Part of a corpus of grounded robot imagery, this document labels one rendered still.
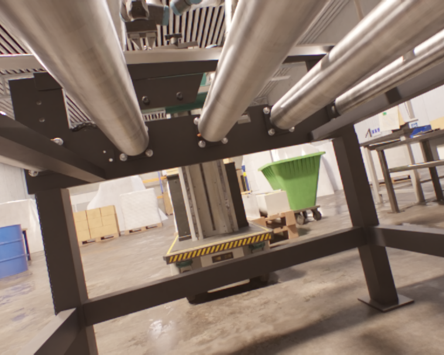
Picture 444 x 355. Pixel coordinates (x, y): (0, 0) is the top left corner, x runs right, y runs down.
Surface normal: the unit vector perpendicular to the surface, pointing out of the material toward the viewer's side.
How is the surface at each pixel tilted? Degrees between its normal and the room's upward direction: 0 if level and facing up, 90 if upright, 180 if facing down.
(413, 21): 132
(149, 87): 90
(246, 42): 127
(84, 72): 172
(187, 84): 90
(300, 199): 101
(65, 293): 90
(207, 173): 90
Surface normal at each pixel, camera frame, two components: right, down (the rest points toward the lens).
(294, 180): 0.09, 0.11
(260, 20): -0.64, 0.74
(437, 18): -0.31, 0.94
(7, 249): 0.75, -0.20
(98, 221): 0.28, -0.11
